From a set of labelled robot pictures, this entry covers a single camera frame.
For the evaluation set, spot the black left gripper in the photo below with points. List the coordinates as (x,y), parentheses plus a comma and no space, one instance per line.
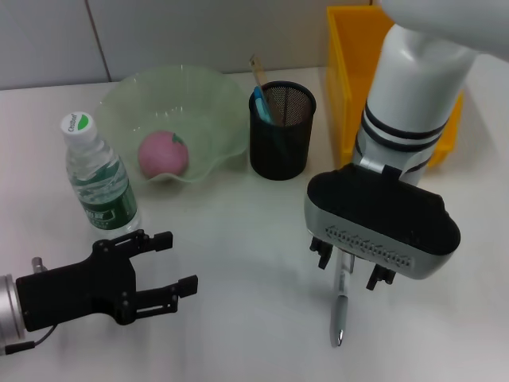
(79,290)

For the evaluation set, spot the black mesh pen holder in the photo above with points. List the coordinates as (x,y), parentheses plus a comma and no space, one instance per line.
(278,151)

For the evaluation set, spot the green glass fruit bowl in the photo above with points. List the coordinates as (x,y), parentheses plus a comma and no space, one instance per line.
(199,103)

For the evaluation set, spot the silver grey pen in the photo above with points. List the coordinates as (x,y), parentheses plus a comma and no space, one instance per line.
(341,314)

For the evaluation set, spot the clear water bottle green label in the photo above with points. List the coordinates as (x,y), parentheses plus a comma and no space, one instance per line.
(107,207)

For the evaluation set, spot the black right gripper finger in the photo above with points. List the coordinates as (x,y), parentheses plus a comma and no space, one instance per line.
(324,252)
(379,276)

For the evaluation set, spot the pink toy peach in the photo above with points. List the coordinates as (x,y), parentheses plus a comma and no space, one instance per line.
(159,155)

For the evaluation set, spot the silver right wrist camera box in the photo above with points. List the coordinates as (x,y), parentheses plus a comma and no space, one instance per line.
(378,215)

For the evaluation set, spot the clear plastic ruler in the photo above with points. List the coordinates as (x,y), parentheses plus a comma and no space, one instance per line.
(257,71)

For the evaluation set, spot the yellow plastic bin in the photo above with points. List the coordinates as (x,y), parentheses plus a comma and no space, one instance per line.
(350,79)

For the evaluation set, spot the blue scissors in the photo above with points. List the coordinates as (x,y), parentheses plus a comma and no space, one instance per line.
(262,107)

